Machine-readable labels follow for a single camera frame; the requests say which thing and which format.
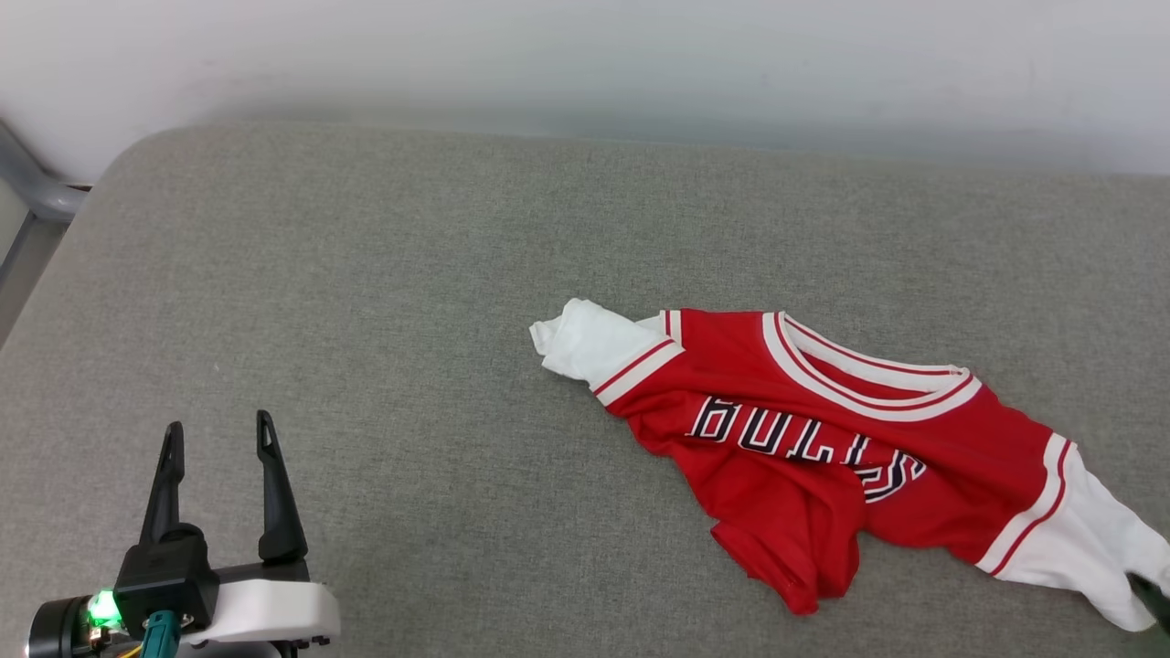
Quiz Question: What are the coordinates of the grey fabric sofa cushion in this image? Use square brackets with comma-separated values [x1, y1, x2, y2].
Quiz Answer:
[0, 123, 1170, 658]

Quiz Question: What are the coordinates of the red and white basketball jersey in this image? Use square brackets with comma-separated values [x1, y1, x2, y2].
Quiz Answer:
[529, 298, 1170, 633]

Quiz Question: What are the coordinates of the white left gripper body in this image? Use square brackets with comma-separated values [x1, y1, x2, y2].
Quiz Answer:
[178, 559, 341, 658]

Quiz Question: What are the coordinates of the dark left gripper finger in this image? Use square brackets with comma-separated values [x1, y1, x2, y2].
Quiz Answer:
[256, 409, 309, 563]
[139, 421, 186, 547]

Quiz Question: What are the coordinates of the grey metal frame rail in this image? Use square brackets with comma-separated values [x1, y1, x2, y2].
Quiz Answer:
[0, 123, 92, 344]

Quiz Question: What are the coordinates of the teal camera cable plug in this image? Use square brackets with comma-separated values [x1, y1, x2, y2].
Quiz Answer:
[142, 610, 184, 658]

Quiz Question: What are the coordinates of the black module with green light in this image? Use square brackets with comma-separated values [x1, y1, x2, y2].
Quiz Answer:
[27, 589, 124, 658]

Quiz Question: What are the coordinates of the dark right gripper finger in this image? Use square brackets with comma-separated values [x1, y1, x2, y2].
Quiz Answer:
[1130, 572, 1170, 636]

